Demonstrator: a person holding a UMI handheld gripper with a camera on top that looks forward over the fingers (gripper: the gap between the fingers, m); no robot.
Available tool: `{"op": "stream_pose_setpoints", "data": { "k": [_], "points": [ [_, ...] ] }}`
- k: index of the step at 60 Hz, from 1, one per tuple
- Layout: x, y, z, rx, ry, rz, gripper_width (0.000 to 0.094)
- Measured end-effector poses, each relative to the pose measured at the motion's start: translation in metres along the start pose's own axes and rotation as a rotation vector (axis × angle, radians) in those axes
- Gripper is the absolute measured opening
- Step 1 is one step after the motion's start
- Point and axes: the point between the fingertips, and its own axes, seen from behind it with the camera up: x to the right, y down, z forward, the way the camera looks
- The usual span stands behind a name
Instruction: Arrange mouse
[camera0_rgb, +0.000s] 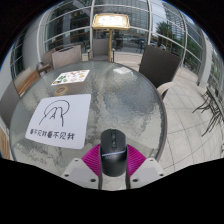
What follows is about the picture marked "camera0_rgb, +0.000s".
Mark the black computer mouse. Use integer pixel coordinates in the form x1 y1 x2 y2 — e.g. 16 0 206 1
99 128 129 178

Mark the wooden slatted bench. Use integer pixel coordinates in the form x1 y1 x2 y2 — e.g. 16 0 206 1
14 68 42 97
0 126 12 160

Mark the tan tape roll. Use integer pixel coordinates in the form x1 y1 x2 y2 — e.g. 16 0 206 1
53 85 70 97

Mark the small white paper napkin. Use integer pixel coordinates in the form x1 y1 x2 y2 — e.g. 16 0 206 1
113 66 134 76

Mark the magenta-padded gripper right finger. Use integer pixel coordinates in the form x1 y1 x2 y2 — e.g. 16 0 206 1
125 143 166 190

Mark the white mouse pad with drawing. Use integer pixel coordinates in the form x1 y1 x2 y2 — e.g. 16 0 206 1
24 93 92 150

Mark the colourful picture menu card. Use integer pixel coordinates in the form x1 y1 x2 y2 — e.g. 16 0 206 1
50 69 91 87

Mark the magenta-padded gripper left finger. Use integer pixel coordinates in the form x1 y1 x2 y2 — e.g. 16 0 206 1
61 143 103 190

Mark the dark metal outdoor table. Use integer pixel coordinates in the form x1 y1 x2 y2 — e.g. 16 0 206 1
192 85 224 138

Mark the gold framed menu stand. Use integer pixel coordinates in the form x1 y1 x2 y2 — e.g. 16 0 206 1
91 13 131 63

